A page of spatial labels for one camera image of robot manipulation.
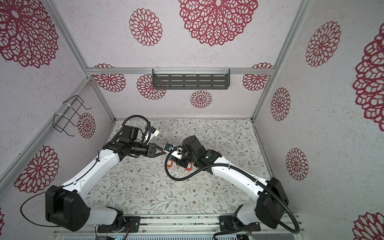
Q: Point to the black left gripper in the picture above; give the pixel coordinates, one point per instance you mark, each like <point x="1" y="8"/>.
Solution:
<point x="152" y="147"/>

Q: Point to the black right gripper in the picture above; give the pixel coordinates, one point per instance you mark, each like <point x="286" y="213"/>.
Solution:
<point x="181" y="163"/>

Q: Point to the red padlock with property label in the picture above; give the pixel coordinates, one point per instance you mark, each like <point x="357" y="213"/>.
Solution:
<point x="189" y="167"/>

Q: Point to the red padlock with warning label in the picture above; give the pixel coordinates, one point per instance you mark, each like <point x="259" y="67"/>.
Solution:
<point x="169" y="163"/>

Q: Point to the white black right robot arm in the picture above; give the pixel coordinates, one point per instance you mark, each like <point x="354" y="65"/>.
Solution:
<point x="270" y="202"/>

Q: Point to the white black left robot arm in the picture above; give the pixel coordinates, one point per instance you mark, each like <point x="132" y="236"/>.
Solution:
<point x="65" y="205"/>

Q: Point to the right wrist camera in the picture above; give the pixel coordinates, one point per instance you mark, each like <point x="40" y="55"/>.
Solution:
<point x="173" y="152"/>

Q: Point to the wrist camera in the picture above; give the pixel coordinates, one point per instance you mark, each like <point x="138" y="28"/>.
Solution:
<point x="173" y="152"/>
<point x="153" y="132"/>

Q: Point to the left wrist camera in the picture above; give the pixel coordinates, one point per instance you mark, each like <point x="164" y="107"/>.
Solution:
<point x="153" y="132"/>

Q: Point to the grey metal wall shelf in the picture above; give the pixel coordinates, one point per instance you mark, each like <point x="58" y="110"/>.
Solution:
<point x="191" y="80"/>

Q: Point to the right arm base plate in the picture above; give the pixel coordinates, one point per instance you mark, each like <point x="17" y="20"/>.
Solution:
<point x="229" y="224"/>

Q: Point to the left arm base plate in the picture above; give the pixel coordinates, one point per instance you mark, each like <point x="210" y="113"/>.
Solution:
<point x="127" y="224"/>

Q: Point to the black wire wall basket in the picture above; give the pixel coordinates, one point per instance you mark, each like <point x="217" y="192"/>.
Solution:
<point x="62" y="120"/>

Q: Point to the aluminium front rail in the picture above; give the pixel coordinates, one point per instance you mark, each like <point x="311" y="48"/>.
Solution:
<point x="159" y="225"/>

